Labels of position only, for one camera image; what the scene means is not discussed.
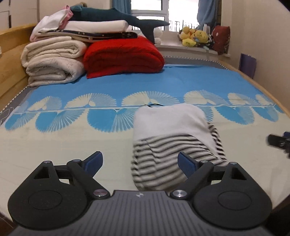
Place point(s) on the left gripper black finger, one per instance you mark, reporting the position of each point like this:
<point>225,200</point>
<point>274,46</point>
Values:
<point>199,175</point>
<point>73,181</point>

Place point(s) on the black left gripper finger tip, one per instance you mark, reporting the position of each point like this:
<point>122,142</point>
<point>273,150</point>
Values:
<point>276,141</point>

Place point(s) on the black white striped hoodie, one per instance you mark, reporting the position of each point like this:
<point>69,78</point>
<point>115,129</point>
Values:
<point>160,134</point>

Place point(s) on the blue floral bed sheet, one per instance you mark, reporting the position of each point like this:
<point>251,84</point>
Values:
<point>65,122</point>

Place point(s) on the purple box on floor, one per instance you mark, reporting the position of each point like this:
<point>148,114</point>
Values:
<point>247,65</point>

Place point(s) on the cream folded quilt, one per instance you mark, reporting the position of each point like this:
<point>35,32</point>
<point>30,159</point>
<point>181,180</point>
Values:
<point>56,60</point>

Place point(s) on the dark red cushion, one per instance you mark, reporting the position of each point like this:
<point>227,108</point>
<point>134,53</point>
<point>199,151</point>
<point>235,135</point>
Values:
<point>221,37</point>

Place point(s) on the red folded blanket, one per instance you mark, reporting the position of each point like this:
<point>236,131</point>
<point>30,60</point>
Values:
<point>117,56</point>

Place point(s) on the yellow plush toys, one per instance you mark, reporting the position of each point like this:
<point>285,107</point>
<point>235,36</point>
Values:
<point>195,38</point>

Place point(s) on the dark patterned folded blanket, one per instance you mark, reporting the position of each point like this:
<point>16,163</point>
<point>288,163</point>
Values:
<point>84,36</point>

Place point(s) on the blue curtain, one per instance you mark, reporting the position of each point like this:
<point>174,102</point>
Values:
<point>207,13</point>

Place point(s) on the white plush toy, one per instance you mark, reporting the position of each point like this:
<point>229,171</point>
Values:
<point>157,33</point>

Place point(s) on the white folded blanket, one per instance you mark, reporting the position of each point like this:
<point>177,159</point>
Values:
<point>97,27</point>

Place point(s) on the pink white folded cloth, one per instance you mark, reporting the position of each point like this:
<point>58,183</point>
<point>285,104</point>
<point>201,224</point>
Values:
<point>55,21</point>

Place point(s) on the dark teal shark plush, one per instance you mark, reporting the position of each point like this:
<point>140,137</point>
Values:
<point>147,26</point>

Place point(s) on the window with white frame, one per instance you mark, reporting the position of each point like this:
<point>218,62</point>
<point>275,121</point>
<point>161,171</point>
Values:
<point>178,13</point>

